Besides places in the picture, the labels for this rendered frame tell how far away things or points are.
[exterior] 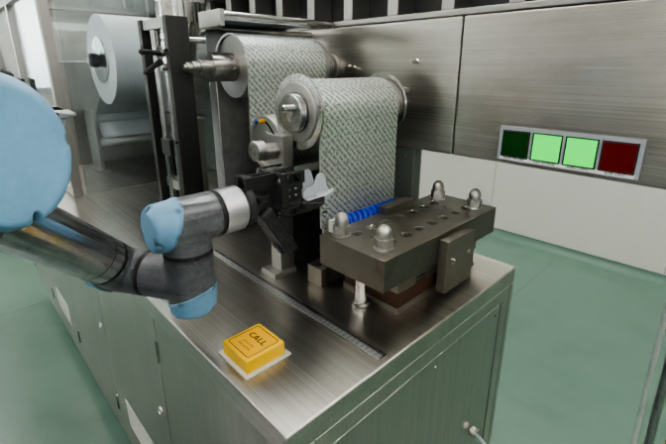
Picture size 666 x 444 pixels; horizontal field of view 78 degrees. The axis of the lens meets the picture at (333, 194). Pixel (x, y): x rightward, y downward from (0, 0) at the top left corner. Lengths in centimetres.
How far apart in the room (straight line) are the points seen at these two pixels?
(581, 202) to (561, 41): 257
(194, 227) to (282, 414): 28
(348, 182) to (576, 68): 47
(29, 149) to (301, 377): 46
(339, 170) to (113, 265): 44
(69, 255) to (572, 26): 88
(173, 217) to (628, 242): 310
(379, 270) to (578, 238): 285
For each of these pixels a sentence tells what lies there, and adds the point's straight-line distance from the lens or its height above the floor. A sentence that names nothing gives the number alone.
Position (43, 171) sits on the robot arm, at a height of 126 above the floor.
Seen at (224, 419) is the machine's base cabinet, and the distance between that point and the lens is 85.
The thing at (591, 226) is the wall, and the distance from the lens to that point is 343.
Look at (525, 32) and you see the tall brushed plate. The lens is 93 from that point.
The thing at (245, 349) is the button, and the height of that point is 92.
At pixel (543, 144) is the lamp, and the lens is 90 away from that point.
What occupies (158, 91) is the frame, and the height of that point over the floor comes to 128.
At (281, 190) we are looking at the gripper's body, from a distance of 71.
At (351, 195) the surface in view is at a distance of 89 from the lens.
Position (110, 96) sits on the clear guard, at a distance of 169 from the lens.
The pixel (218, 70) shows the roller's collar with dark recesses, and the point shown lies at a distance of 99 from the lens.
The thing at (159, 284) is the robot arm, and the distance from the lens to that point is 70.
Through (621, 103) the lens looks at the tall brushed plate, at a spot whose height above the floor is 128.
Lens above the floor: 134
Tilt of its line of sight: 17 degrees down
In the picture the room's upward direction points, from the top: straight up
